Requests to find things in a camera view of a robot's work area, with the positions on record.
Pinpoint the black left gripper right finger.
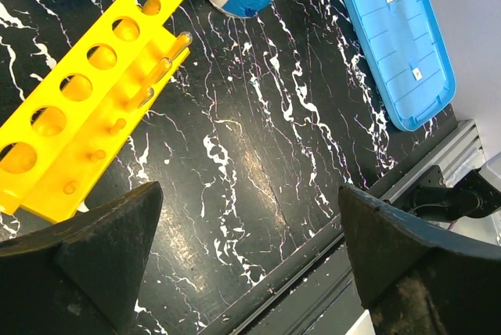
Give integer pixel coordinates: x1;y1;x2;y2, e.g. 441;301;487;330
338;186;500;334

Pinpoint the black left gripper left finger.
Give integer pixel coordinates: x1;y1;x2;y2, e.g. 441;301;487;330
1;182;163;334

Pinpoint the yellow test tube rack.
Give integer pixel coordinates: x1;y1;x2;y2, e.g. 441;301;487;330
1;0;189;223

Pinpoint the glass test tube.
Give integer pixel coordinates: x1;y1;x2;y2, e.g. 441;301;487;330
145;57;172;86
131;87;154;110
164;31;193;61

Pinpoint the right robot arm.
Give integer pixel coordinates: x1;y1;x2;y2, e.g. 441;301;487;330
410;154;500;246

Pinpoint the light blue plastic lid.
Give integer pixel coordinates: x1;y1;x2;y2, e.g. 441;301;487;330
343;0;456;131

